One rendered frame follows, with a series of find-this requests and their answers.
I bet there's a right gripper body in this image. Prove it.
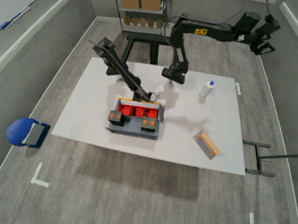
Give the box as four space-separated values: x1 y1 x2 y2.
132 92 151 102

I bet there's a red open bin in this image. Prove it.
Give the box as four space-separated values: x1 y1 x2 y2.
130 105 145 117
118 104 133 116
144 108 158 118

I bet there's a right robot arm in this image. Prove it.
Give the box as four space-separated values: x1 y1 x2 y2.
93 37 149 102

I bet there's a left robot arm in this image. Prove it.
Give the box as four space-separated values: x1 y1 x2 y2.
163 12 262 83

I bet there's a grey metal shelf rack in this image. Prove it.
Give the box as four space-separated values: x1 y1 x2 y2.
105 99 162 140

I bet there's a white bottle with blue cap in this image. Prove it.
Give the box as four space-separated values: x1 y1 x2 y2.
199 81 214 97

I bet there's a sanding float with wooden handle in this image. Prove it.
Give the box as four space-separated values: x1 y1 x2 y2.
192 130 220 160

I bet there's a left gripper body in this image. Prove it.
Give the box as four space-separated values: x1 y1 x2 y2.
242 15 275 55

